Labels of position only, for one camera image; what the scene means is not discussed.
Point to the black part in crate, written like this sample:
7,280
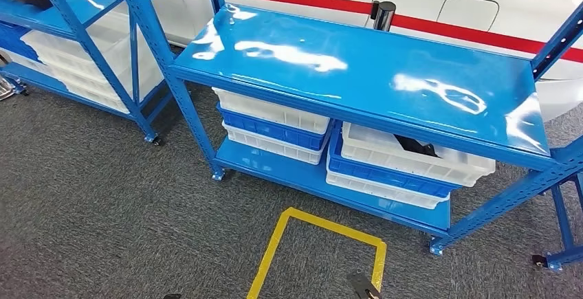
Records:
416,146

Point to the black stanchion post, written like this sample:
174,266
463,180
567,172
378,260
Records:
385,14

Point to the chrome stanchion post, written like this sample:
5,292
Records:
5,88

